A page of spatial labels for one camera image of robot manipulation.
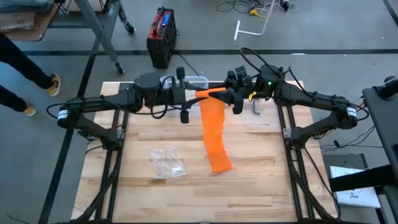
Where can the black side table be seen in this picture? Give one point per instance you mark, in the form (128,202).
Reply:
(382,118)

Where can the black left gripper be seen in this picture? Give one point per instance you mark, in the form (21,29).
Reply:
(183,96)

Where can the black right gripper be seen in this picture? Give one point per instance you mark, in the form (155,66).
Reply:
(245,88)

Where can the person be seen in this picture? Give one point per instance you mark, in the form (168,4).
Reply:
(18,62)

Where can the brown cardboard sheet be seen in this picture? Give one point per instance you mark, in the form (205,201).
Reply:
(18,21)

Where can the white paper box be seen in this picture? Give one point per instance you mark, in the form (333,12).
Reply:
(357,199)

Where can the red and black power station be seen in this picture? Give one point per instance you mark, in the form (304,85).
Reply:
(160,37)

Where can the orange elastic bandage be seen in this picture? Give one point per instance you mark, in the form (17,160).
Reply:
(213,133)

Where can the grey rolling cart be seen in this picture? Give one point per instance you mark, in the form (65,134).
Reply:
(99,34)

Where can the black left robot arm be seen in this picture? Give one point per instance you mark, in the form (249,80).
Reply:
(102,101)

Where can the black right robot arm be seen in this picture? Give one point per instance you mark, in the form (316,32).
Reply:
(311,98)

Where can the white T-shaped pipe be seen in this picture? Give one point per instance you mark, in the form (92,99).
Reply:
(248,32)

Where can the black flat beam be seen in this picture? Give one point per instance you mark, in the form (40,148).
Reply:
(360,179)

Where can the black aluminium rig frame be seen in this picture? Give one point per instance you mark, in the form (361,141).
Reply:
(281,124)

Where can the clear plastic storage bin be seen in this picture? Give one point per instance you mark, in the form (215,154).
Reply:
(199,82)

